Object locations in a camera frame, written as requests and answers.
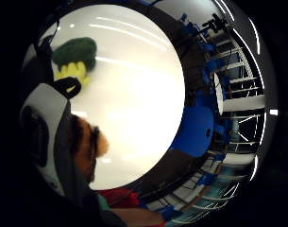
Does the orange brown soft toy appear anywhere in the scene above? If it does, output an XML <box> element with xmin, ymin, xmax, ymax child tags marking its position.
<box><xmin>69</xmin><ymin>114</ymin><xmax>110</xmax><ymax>184</ymax></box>

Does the green and yellow soft toy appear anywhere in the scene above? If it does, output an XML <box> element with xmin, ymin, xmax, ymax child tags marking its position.
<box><xmin>51</xmin><ymin>36</ymin><xmax>98</xmax><ymax>90</ymax></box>

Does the the person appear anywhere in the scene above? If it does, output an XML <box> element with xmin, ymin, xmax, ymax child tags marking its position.
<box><xmin>97</xmin><ymin>187</ymin><xmax>168</xmax><ymax>227</ymax></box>

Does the large blue chair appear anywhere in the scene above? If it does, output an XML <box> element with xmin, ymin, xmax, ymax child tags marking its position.
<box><xmin>169</xmin><ymin>105</ymin><xmax>215</xmax><ymax>159</ymax></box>

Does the white round table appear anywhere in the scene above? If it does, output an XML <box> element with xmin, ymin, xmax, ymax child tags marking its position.
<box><xmin>212</xmin><ymin>72</ymin><xmax>267</xmax><ymax>116</ymax></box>

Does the ceiling light strip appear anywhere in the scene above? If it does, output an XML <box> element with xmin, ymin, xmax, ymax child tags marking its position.
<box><xmin>247</xmin><ymin>16</ymin><xmax>262</xmax><ymax>56</ymax></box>
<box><xmin>231</xmin><ymin>27</ymin><xmax>266</xmax><ymax>91</ymax></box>

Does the black camera on tripod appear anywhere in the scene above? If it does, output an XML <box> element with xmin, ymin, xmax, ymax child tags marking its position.
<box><xmin>201</xmin><ymin>12</ymin><xmax>230</xmax><ymax>35</ymax></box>

